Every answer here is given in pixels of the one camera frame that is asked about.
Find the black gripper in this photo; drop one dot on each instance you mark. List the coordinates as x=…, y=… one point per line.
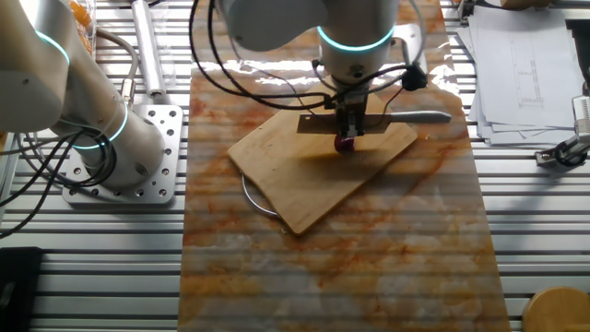
x=351, y=101

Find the wooden mug tree stand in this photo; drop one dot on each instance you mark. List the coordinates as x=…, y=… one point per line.
x=558, y=311

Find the steel kitchen knife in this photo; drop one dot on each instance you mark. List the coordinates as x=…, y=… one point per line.
x=424, y=116

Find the stack of white papers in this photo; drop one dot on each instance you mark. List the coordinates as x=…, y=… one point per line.
x=521, y=69

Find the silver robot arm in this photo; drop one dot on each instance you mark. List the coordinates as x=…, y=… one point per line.
x=359, y=27

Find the bamboo cutting board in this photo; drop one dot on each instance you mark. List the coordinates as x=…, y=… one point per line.
x=299, y=184

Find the marble pattern table mat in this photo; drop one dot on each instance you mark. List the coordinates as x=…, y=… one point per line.
x=322, y=276

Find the black metal clamp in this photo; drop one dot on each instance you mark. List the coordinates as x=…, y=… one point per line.
x=571, y=147

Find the large red onion chunk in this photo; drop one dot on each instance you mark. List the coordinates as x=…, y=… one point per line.
x=345, y=144

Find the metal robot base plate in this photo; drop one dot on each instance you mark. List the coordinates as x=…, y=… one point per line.
x=161, y=138

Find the orange fruit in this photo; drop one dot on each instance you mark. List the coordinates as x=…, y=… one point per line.
x=85, y=43
x=82, y=14

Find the black box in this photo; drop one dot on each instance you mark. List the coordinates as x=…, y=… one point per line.
x=18, y=286

